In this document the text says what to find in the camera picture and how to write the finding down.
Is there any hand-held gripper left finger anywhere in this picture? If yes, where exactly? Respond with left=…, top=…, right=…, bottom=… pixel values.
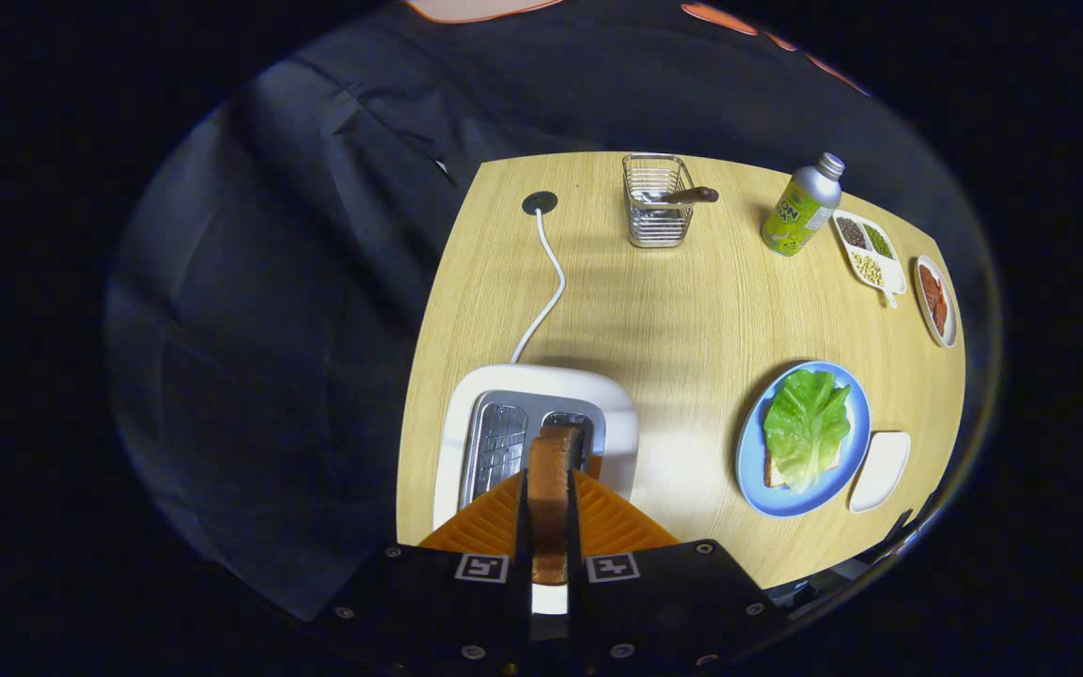
left=309, top=468, right=534, bottom=676

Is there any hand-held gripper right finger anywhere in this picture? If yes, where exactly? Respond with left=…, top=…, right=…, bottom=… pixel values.
left=566, top=468, right=792, bottom=676

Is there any toasted bread slice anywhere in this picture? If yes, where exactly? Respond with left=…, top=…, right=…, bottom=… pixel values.
left=527, top=425, right=588, bottom=586

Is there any green lettuce leaf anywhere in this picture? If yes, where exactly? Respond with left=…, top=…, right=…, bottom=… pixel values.
left=763, top=369, right=853, bottom=495

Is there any blue plate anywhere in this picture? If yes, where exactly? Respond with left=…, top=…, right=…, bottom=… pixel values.
left=735, top=360, right=872, bottom=519

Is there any white bread slice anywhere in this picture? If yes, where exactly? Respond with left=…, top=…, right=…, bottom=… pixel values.
left=763, top=442, right=845, bottom=490

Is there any white toaster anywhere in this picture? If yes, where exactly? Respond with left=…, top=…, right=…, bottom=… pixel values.
left=432, top=363, right=641, bottom=617

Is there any white square plate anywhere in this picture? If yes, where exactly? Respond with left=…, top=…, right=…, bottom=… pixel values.
left=848, top=431, right=912, bottom=514

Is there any white oval plate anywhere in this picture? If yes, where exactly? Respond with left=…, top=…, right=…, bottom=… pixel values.
left=913, top=254, right=960, bottom=350

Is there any white divided dish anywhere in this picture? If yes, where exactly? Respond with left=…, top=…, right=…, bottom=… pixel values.
left=830, top=209, right=909, bottom=309

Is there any green and silver bottle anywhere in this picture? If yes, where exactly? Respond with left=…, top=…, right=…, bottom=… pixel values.
left=761, top=152, right=847, bottom=258

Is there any white power cable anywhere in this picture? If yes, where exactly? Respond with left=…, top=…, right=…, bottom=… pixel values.
left=510, top=207, right=568, bottom=366

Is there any wire mesh basket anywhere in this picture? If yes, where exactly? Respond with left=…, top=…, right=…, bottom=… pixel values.
left=621, top=152, right=698, bottom=249

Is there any wooden handled utensil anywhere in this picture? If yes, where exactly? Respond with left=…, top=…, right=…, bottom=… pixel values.
left=640, top=186, right=720, bottom=206

